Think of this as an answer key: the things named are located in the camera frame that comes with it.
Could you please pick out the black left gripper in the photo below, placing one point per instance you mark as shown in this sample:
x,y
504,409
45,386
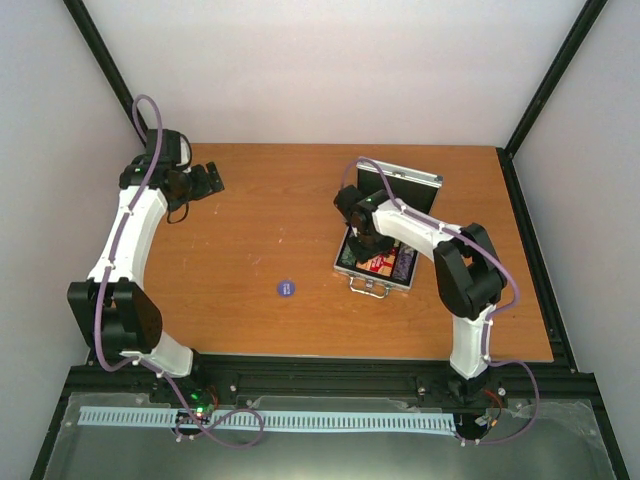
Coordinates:
x,y
217,184

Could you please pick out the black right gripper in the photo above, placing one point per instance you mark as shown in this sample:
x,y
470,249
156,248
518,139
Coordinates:
x,y
361,254

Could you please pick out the green poker chip stack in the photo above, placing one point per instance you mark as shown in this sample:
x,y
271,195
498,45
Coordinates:
x,y
347,258

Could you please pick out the red playing card deck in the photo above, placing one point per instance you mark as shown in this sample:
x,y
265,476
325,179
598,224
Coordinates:
x,y
382,265

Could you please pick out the aluminium poker case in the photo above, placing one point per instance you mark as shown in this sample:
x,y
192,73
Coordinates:
x,y
390,200

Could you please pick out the purple dealer button disc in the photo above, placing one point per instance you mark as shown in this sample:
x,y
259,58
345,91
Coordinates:
x,y
286,288

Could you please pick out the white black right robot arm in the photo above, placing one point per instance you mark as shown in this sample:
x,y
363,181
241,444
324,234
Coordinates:
x,y
469,277

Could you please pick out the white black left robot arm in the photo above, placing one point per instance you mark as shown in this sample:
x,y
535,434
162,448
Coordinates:
x,y
117,319

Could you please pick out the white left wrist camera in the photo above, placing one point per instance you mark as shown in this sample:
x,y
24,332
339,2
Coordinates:
x,y
185,153

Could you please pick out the light blue cable duct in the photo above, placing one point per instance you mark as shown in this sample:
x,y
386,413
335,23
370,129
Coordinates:
x,y
271,421

